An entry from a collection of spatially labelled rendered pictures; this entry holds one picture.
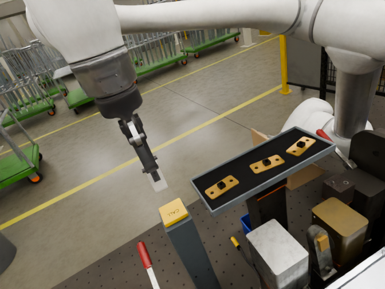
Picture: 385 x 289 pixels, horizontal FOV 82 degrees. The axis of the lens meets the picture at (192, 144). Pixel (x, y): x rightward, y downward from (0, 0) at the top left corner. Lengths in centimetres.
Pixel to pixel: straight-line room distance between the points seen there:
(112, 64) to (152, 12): 22
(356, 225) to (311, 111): 66
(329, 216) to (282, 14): 47
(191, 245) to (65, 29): 52
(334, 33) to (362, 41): 6
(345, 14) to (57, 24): 53
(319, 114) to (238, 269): 74
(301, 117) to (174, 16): 80
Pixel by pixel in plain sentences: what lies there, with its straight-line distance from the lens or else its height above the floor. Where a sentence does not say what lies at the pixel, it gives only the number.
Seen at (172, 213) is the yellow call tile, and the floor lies 116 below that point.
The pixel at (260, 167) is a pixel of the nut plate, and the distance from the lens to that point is 60.
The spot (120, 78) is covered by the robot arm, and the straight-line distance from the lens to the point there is 36.
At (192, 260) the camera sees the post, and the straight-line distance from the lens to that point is 67.
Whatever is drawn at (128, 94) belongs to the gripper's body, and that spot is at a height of 147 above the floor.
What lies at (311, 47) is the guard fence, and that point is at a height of 69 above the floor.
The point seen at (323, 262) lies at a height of 103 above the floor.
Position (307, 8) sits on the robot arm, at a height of 147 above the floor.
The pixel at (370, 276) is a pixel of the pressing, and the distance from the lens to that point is 65.
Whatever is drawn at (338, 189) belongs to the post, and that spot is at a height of 110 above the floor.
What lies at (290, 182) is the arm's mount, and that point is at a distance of 114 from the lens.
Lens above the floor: 156
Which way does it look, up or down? 32 degrees down
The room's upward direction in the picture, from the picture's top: 18 degrees counter-clockwise
